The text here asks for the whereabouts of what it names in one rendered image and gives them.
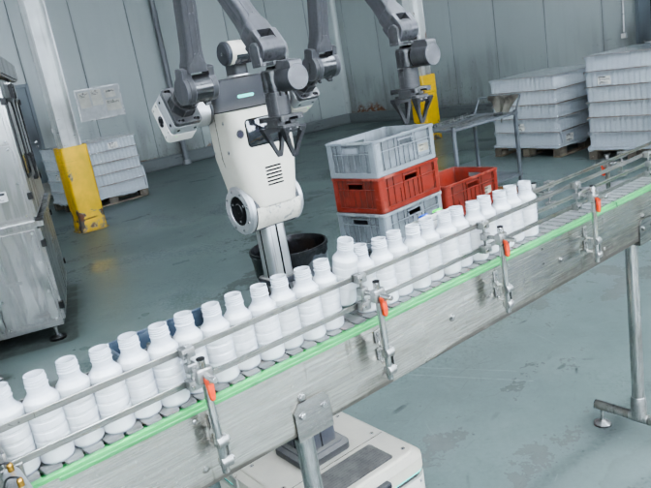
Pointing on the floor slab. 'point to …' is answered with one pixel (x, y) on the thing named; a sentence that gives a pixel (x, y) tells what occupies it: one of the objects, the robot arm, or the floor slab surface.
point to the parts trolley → (477, 136)
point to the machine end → (25, 229)
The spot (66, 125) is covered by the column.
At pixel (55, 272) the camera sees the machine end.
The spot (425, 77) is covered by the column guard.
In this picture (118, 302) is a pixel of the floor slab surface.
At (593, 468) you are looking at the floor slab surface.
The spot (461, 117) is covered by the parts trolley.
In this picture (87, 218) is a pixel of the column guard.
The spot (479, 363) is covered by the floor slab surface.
